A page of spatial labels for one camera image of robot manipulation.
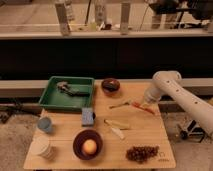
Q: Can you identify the grey tool in tray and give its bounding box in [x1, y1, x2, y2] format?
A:
[57, 81, 89, 97]

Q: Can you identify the small red bowl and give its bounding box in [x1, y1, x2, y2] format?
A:
[101, 78, 120, 96]

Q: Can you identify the orange ball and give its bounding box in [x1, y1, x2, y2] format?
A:
[82, 139, 97, 155]

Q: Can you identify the white ribbed cup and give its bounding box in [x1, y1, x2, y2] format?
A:
[31, 136, 53, 160]

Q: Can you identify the dark brown bowl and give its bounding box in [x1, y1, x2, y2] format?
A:
[73, 129, 103, 160]

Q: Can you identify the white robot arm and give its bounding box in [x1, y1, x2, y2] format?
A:
[143, 71, 213, 138]

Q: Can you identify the wooden spatula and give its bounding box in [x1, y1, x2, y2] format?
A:
[104, 119, 130, 130]

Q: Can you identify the white plastic knife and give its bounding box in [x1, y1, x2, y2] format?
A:
[110, 127, 125, 140]

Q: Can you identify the green plastic tray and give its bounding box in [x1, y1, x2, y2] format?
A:
[39, 76, 94, 112]

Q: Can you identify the wooden folding table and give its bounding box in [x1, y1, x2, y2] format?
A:
[24, 82, 176, 170]

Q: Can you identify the blue sponge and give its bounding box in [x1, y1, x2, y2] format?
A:
[82, 108, 96, 126]

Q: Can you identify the blue grey cup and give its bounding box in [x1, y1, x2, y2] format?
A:
[37, 117, 53, 134]

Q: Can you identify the bunch of dark grapes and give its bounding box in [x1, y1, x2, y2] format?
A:
[126, 146, 159, 163]

